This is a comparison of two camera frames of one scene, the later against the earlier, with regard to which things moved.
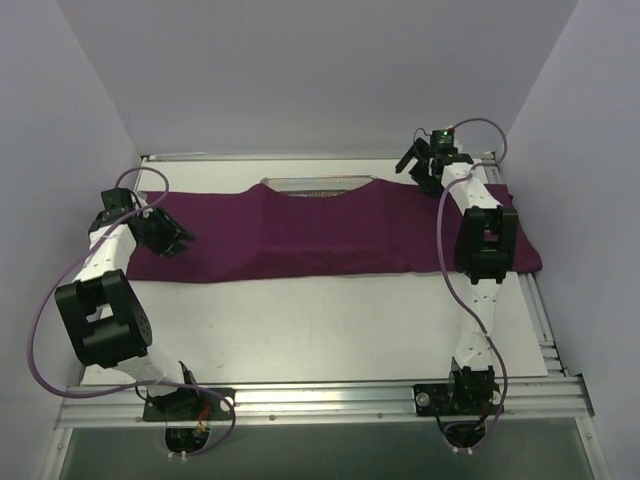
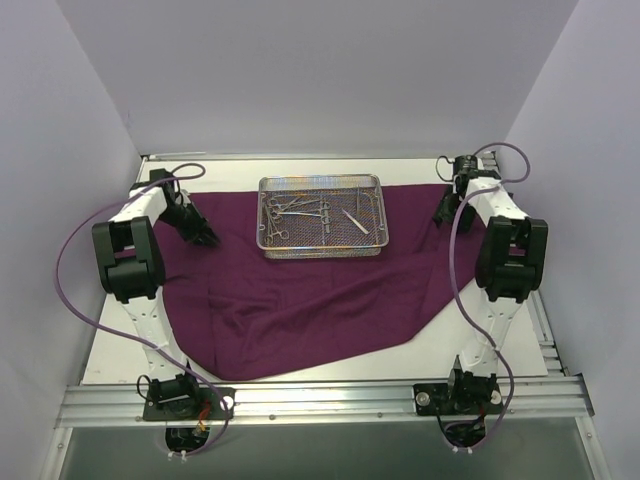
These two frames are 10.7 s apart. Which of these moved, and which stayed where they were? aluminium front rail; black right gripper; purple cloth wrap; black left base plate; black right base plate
Moved: black right gripper; purple cloth wrap
Stayed: black left base plate; black right base plate; aluminium front rail
